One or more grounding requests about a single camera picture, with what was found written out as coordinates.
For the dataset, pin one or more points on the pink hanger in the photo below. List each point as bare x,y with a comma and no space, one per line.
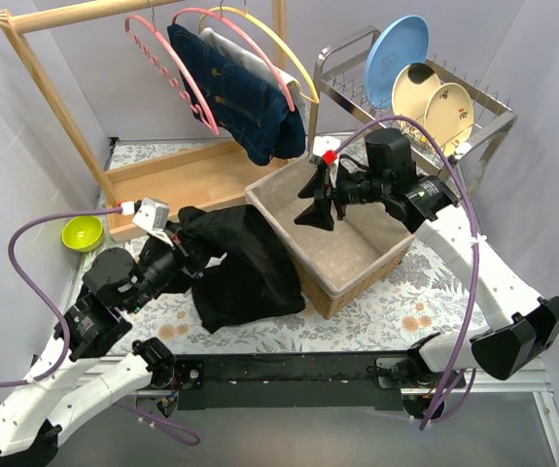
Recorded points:
253,45
183,81

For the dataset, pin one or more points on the white skirt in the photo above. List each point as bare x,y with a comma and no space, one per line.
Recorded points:
254,64

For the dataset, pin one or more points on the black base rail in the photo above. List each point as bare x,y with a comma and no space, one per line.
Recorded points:
380,380

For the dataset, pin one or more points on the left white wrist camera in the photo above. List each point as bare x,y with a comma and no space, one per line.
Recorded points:
150,215

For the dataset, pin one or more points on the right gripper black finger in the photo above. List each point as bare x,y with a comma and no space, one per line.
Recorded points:
316,184
319,214

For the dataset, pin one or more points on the pink hanger rear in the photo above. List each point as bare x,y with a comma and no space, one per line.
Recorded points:
183,81

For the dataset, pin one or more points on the pink hanger front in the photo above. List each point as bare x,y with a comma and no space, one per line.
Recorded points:
253,45

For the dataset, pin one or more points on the wooden clothes rack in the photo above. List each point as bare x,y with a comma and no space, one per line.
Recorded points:
214,175

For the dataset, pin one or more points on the cream plate black spot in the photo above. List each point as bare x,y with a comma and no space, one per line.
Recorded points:
413,89

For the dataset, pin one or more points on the floral tablecloth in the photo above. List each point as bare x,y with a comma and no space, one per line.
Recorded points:
418,297

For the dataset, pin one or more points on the yellow hanger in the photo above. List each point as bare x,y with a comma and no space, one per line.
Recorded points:
278,33

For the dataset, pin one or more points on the blue denim skirt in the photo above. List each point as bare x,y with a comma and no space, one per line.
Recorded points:
254,112

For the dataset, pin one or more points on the wicker laundry basket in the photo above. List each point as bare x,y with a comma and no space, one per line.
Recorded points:
334,267

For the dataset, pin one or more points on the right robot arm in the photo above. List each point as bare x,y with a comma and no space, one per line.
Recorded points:
521,323

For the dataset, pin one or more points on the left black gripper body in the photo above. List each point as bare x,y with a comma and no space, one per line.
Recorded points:
178,244

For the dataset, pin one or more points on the green bowl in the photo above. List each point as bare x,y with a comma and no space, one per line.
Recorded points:
83,234

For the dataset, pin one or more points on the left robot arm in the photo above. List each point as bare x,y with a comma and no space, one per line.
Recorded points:
41,414

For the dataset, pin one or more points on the blue plate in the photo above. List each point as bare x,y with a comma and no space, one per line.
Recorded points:
402,43

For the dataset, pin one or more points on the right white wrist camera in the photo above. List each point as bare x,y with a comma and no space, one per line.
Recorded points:
325,150

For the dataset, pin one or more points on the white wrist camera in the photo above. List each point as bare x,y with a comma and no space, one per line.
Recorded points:
325,150
150,215

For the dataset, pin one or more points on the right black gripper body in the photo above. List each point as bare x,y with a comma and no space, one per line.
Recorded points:
332,193

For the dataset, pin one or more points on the cream plate flower print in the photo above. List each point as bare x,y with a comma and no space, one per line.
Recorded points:
449,117

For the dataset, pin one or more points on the black garment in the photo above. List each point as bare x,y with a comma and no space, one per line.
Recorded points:
249,275

